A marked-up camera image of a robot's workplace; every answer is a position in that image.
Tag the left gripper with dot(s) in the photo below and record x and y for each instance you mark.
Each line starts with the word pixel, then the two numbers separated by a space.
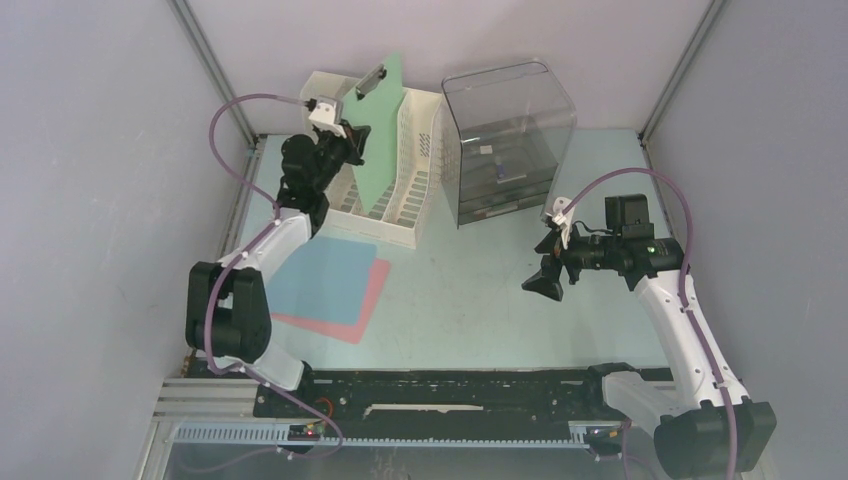
pixel 355 142

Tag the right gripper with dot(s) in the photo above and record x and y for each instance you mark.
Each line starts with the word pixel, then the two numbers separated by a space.
pixel 545 281

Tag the green clipboard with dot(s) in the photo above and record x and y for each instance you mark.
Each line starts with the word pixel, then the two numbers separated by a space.
pixel 374 102

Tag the blue folder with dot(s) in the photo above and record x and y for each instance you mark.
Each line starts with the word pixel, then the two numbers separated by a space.
pixel 324 280

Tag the smoky transparent drawer cabinet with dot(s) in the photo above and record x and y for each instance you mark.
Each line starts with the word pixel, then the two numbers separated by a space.
pixel 519 113

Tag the pink folder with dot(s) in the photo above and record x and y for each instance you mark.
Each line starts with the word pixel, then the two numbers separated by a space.
pixel 351 334

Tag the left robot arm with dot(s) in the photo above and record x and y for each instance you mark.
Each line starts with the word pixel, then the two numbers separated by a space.
pixel 228 315

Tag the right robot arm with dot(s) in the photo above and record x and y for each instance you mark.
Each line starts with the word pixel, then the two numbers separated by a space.
pixel 710 425

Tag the white file organizer rack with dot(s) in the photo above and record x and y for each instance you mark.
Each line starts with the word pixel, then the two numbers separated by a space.
pixel 400 214

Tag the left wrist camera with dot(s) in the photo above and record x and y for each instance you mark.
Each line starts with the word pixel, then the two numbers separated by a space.
pixel 325 115

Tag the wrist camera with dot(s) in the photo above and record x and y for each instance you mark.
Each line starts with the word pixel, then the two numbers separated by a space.
pixel 325 115
pixel 560 220

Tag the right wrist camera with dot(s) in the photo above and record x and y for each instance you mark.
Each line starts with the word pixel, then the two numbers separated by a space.
pixel 560 220

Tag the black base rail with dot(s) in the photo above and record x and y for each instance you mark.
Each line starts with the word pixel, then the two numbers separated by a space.
pixel 476 404

